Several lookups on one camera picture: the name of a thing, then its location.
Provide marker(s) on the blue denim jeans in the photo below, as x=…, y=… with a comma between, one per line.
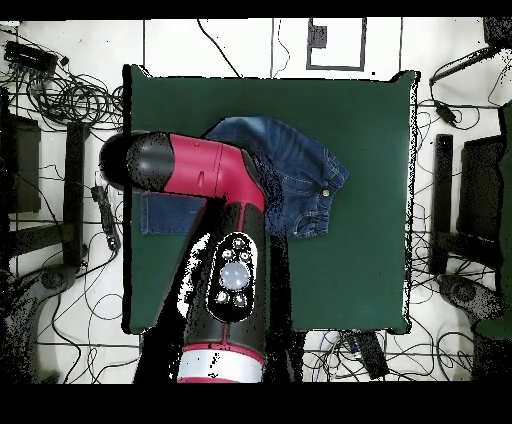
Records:
x=300, y=168

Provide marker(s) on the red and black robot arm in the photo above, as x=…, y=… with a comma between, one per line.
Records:
x=200, y=168

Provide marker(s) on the dark green table cloth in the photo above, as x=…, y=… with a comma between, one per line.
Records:
x=340, y=260

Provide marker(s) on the black power strip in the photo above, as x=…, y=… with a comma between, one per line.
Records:
x=106, y=216

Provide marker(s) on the black floor bar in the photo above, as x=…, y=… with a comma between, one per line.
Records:
x=372, y=356

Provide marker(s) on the black power adapter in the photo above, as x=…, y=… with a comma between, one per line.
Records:
x=446, y=112

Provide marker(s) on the grey stand foot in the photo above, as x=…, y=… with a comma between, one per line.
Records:
x=464, y=294
x=52, y=278

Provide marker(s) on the black rod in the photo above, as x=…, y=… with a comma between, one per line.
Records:
x=464, y=64

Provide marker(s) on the black metal frame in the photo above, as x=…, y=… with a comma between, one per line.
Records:
x=74, y=180
x=442, y=180

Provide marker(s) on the black network switch box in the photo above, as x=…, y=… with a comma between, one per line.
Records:
x=30, y=56

